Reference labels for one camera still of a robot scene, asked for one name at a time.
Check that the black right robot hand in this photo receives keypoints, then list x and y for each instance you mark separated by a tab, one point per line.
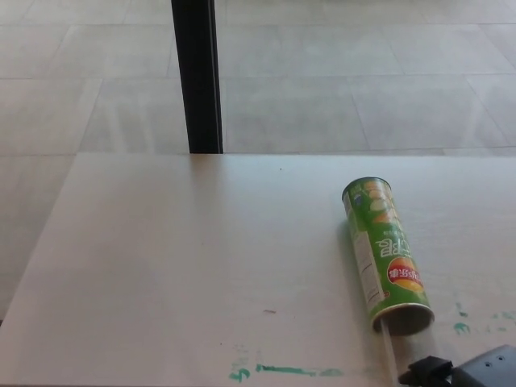
483	369

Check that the black vertical post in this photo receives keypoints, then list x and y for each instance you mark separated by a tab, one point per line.
199	80

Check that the green cylindrical chips can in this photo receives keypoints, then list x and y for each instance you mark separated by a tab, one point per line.
375	250

